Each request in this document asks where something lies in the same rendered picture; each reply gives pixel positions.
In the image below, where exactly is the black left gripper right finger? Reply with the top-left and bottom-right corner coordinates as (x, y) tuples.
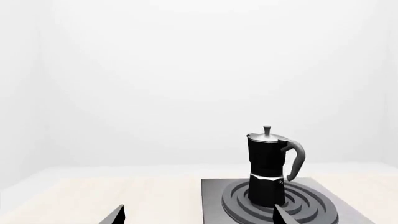
(272, 203), (302, 224)

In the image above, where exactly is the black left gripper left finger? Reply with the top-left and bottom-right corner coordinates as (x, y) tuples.
(98, 203), (126, 224)

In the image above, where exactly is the dark grey spiral burner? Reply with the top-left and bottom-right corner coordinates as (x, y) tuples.
(221, 179), (339, 224)

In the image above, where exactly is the black moka pot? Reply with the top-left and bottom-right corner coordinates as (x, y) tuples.
(246, 125), (307, 209)

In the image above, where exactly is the grey stove plate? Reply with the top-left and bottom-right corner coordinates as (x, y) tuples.
(201, 177), (378, 224)

